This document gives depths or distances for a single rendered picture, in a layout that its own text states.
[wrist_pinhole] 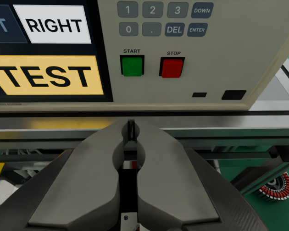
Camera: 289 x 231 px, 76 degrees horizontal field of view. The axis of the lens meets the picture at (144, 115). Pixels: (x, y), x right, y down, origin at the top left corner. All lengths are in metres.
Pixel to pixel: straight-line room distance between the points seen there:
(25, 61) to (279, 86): 0.32
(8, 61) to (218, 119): 0.23
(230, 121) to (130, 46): 0.15
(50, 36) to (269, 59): 0.20
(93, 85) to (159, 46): 0.08
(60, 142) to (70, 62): 0.11
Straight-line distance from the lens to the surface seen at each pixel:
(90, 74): 0.20
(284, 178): 0.67
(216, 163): 0.31
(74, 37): 0.18
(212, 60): 0.20
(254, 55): 0.21
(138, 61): 0.18
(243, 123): 0.25
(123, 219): 0.52
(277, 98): 0.31
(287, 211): 0.68
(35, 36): 0.19
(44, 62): 0.20
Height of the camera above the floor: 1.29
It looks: 52 degrees down
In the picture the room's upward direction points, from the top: 2 degrees clockwise
